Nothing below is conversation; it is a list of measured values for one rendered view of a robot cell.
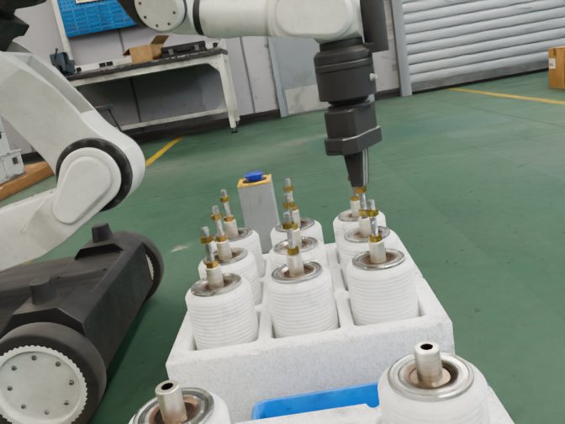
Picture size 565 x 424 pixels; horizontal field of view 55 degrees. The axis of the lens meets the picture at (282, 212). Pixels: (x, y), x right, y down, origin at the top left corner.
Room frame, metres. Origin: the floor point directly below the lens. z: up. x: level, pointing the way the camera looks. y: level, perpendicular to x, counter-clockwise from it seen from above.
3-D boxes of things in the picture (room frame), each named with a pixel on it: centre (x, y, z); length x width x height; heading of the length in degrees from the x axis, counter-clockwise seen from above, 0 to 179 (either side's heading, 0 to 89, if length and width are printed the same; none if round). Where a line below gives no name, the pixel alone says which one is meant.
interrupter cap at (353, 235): (0.85, -0.13, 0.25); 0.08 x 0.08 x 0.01
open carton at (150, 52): (5.55, 1.01, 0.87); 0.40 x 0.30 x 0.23; 75
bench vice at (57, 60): (5.15, 1.71, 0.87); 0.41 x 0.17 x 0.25; 179
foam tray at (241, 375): (0.85, -0.01, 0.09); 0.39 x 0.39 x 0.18; 87
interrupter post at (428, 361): (0.43, -0.10, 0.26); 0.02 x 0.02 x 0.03
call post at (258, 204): (1.15, 0.05, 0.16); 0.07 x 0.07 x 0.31; 87
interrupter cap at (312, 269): (0.74, -0.01, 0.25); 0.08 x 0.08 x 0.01
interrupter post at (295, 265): (0.74, -0.01, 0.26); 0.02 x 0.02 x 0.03
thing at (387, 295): (0.73, -0.12, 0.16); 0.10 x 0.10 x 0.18
